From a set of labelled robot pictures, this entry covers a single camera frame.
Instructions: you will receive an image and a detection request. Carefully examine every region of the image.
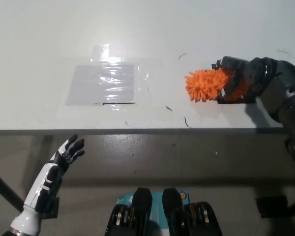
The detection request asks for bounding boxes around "black tape patch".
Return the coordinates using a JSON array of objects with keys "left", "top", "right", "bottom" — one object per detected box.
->
[{"left": 210, "top": 59, "right": 258, "bottom": 105}]

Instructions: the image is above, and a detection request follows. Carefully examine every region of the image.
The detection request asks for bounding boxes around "black floor plate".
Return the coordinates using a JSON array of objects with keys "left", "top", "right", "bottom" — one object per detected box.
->
[
  {"left": 255, "top": 195, "right": 290, "bottom": 219},
  {"left": 43, "top": 196, "right": 60, "bottom": 219}
]

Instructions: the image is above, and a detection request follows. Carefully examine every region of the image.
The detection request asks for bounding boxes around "black teal robot torso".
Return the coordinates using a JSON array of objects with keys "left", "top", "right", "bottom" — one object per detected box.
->
[{"left": 104, "top": 187, "right": 223, "bottom": 236}]

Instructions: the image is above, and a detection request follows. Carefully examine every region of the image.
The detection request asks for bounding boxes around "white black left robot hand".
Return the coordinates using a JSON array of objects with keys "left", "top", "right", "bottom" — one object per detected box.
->
[{"left": 9, "top": 134, "right": 86, "bottom": 231}]

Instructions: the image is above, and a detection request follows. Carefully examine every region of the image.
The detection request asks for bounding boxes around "clear glossy tape layer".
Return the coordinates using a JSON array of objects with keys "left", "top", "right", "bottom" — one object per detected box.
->
[{"left": 92, "top": 43, "right": 150, "bottom": 111}]

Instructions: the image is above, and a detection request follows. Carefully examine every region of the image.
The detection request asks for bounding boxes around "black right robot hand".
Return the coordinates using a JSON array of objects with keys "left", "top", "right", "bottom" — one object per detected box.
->
[{"left": 211, "top": 56, "right": 252, "bottom": 103}]

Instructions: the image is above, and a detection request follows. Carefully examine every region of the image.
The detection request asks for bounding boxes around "orange microfibre duster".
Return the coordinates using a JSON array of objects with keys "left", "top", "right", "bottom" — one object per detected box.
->
[{"left": 184, "top": 68, "right": 249, "bottom": 103}]

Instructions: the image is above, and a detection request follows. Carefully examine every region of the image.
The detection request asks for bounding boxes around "black table leg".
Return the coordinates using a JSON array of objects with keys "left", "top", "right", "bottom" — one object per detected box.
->
[{"left": 0, "top": 167, "right": 24, "bottom": 213}]

